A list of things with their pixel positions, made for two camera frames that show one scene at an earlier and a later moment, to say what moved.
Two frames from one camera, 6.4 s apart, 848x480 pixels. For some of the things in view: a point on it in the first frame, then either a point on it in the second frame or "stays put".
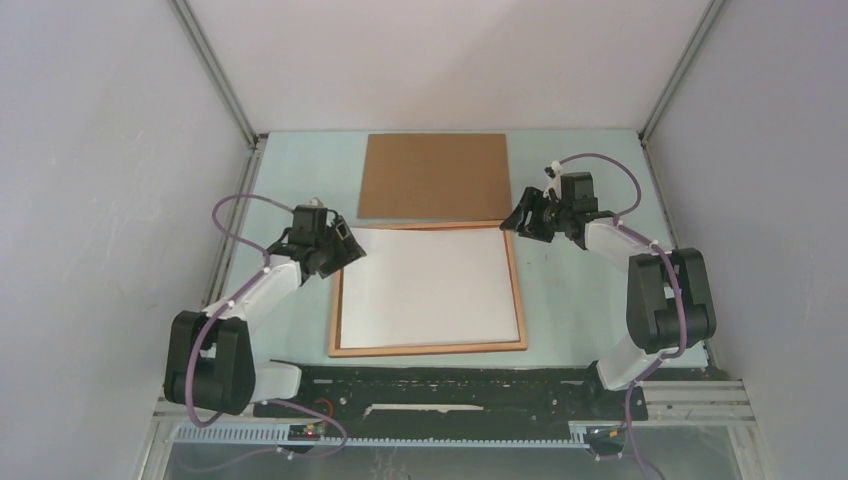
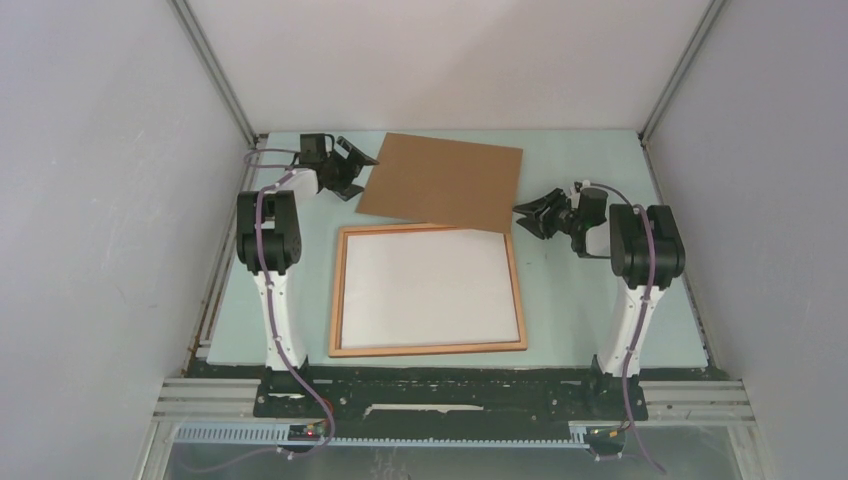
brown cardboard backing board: (435, 176) stays put
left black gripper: (350, 250) to (351, 169)
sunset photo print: (429, 287) stays put
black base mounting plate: (456, 395) stays put
